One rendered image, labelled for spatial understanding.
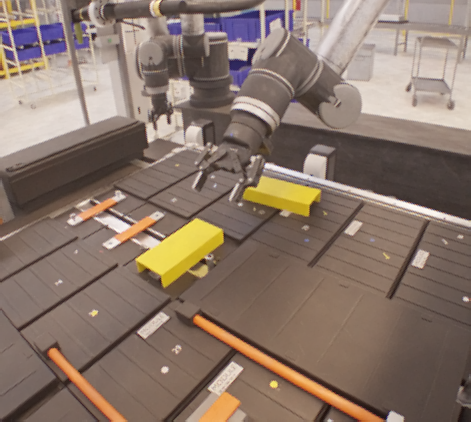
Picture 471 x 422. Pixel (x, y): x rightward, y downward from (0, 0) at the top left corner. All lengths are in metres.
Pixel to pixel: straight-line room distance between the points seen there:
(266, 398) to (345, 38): 0.82
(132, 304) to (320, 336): 0.29
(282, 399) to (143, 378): 0.18
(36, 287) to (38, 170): 0.36
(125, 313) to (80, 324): 0.07
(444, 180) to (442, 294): 0.97
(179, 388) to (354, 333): 0.25
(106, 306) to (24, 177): 0.45
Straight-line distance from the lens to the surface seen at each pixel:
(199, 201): 0.85
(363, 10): 1.02
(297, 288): 0.61
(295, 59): 0.80
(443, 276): 0.70
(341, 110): 0.86
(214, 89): 1.92
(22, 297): 0.72
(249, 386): 0.51
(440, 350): 0.58
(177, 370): 0.53
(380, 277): 0.67
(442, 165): 1.57
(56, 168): 1.01
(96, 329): 0.61
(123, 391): 0.53
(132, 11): 1.05
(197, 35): 1.73
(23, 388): 0.58
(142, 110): 4.66
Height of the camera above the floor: 1.44
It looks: 28 degrees down
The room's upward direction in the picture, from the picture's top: 3 degrees counter-clockwise
